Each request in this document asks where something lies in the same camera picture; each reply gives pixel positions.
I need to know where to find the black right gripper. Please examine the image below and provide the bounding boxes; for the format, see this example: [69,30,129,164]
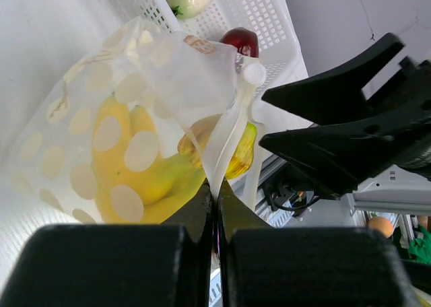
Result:
[259,33,430,195]

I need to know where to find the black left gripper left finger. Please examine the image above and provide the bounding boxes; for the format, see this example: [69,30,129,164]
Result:
[13,184,212,306]

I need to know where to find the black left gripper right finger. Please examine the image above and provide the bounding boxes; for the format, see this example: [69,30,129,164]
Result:
[217,182,414,306]

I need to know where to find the yellow banana bunch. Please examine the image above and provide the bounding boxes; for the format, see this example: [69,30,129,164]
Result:
[92,94,205,224]

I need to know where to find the dark red apple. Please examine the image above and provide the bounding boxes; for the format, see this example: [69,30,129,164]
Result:
[219,27,259,59]

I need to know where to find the yellow green bell pepper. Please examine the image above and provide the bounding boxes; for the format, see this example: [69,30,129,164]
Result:
[177,114,259,180]

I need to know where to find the clear polka-dot zip bag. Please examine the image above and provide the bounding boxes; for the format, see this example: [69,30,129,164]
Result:
[1,17,266,224]

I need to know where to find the white perforated plastic basket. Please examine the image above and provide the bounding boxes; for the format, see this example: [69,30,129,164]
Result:
[114,0,309,112]

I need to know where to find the orange fruit in background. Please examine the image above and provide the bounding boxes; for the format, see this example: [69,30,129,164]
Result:
[367,216,394,238]

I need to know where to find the green lettuce leaf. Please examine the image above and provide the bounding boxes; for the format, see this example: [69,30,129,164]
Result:
[408,225,431,265]

